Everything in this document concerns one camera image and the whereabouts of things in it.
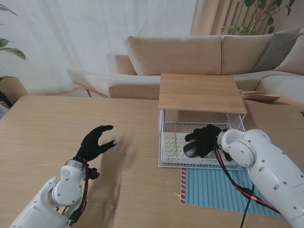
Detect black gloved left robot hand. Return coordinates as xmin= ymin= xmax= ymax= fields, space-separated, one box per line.
xmin=76 ymin=125 xmax=118 ymax=165

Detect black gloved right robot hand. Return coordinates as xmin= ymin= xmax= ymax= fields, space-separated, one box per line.
xmin=184 ymin=124 xmax=226 ymax=159

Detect black computer mouse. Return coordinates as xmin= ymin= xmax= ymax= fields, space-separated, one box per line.
xmin=182 ymin=141 xmax=199 ymax=158

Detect cream round-key keyboard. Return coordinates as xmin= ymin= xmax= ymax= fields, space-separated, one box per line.
xmin=162 ymin=132 xmax=238 ymax=165

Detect white wire mesh drawer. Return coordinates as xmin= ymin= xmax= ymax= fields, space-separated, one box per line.
xmin=157 ymin=109 xmax=247 ymax=171

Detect blue striped red-bordered mouse pad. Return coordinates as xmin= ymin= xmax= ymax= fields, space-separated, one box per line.
xmin=180 ymin=167 xmax=283 ymax=218

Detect shallow wooden tray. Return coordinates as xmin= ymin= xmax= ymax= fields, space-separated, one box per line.
xmin=239 ymin=90 xmax=281 ymax=102

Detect white lounge chair wooden legs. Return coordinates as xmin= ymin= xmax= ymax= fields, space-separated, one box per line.
xmin=66 ymin=68 xmax=114 ymax=98

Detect beige fabric sofa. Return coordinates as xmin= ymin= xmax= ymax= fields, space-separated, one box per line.
xmin=108 ymin=27 xmax=304 ymax=99

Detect grey sofa cushion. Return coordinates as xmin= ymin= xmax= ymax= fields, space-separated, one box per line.
xmin=251 ymin=32 xmax=304 ymax=73

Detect tall green leafy plant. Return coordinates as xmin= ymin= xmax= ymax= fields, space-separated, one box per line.
xmin=220 ymin=0 xmax=293 ymax=36

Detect sheer white curtain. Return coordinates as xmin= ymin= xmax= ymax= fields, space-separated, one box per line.
xmin=0 ymin=0 xmax=198 ymax=95

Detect light beige sofa cushion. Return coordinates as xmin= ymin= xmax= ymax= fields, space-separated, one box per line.
xmin=274 ymin=35 xmax=304 ymax=76

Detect beige pleated curtain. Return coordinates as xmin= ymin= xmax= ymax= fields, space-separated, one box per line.
xmin=190 ymin=0 xmax=304 ymax=36

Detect broad-leaf green plant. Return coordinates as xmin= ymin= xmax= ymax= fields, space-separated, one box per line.
xmin=0 ymin=3 xmax=27 ymax=61

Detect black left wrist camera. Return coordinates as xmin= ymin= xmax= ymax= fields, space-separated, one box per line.
xmin=86 ymin=167 xmax=100 ymax=181

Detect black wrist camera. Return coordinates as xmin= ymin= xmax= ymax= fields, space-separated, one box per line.
xmin=86 ymin=167 xmax=100 ymax=181
xmin=223 ymin=150 xmax=235 ymax=162

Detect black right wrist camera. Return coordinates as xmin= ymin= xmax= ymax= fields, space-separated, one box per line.
xmin=223 ymin=150 xmax=235 ymax=162

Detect left arm black red cable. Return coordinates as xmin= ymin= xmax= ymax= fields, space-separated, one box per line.
xmin=70 ymin=160 xmax=90 ymax=225

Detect arm black red cable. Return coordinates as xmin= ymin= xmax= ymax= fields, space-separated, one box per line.
xmin=70 ymin=160 xmax=90 ymax=225
xmin=215 ymin=146 xmax=282 ymax=228

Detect wooden-topped tabletop organizer frame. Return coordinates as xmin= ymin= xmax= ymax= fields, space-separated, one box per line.
xmin=158 ymin=73 xmax=247 ymax=138

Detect right arm black red cable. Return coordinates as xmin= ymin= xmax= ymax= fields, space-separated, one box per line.
xmin=215 ymin=146 xmax=282 ymax=228

